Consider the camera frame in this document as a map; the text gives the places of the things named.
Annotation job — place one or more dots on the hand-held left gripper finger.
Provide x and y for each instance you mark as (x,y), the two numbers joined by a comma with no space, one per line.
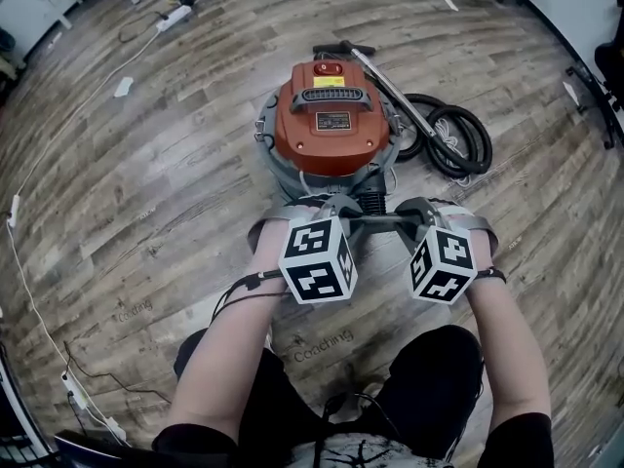
(312,208)
(352,212)

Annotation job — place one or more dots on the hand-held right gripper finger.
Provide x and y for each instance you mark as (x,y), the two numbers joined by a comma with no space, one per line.
(436,212)
(408,212)

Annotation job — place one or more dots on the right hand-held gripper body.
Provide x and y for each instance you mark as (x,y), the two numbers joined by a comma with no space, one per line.
(448,261)

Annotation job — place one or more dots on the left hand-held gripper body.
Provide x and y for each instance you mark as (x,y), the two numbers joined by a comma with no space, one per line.
(312,261)

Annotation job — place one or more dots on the grey dust bag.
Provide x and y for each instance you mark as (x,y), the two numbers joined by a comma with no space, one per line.
(385,221)

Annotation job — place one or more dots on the person's right forearm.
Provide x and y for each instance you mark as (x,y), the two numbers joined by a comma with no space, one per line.
(507,349)

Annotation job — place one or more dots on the person's left forearm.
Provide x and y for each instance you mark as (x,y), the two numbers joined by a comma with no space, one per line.
(229,349)

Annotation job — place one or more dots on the red canister vacuum cleaner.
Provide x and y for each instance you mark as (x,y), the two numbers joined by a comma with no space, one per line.
(331,129)

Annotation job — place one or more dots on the person's black shorts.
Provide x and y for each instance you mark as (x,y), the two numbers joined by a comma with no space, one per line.
(429,368)

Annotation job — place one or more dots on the white paper scrap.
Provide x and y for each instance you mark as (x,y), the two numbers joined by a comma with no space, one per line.
(570,93)
(124,87)
(449,4)

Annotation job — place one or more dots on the black and white patterned t-shirt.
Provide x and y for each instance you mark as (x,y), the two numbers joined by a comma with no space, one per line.
(361,456)

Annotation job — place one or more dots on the white power strip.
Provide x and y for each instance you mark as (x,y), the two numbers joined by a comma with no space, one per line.
(14,210)
(173,18)
(74,390)

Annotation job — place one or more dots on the white plug adapter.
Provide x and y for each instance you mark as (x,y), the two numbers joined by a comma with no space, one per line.
(116,431)

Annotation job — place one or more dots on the black mesh trolley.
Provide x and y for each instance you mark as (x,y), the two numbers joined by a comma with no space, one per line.
(107,451)

